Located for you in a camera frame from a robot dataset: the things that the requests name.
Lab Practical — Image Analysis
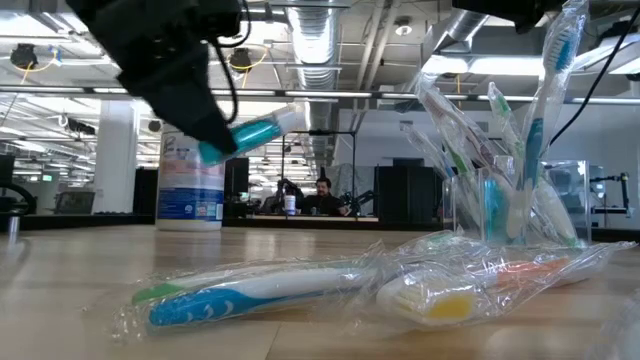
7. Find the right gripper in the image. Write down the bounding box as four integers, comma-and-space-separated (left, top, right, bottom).
452, 0, 566, 34

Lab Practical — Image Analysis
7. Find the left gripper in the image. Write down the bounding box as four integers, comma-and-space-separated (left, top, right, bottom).
66, 0, 246, 156

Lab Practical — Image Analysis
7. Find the orange yellow toothbrush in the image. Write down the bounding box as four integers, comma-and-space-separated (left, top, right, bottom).
344, 239, 639, 336

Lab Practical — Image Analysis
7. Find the black ceiling device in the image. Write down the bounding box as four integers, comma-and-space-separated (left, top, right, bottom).
228, 45, 254, 74
9, 42, 39, 71

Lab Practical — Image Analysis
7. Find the black monitor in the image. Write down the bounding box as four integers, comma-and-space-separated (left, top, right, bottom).
0, 153, 16, 187
223, 156, 250, 194

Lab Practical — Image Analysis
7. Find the white round column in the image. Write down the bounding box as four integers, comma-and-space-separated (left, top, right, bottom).
92, 99, 140, 216

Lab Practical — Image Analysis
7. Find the white disinfecting wipes canister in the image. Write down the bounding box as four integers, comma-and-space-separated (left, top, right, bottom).
155, 124, 226, 232

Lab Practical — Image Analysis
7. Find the black partition panel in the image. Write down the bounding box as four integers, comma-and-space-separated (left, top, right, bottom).
132, 167, 160, 216

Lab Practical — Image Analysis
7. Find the long LED light bar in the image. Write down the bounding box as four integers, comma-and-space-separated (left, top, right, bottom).
0, 84, 640, 106

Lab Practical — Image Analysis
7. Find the clear acrylic organizer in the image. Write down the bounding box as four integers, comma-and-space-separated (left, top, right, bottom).
441, 158, 591, 251

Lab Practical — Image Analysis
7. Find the black cabinet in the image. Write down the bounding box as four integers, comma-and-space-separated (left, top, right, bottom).
373, 164, 451, 227

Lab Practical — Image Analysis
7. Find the silver ventilation duct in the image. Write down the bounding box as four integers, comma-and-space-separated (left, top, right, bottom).
419, 7, 494, 66
285, 0, 351, 169

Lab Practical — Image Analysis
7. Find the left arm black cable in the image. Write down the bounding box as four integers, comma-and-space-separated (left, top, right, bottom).
207, 0, 251, 126

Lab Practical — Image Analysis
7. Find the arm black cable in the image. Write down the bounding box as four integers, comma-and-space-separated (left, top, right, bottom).
207, 0, 251, 126
549, 7, 640, 146

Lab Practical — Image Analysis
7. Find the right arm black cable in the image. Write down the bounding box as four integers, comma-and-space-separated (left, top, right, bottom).
549, 7, 640, 146

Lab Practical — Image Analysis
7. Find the black aluminium table frame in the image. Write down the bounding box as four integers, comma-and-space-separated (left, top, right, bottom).
0, 212, 640, 245

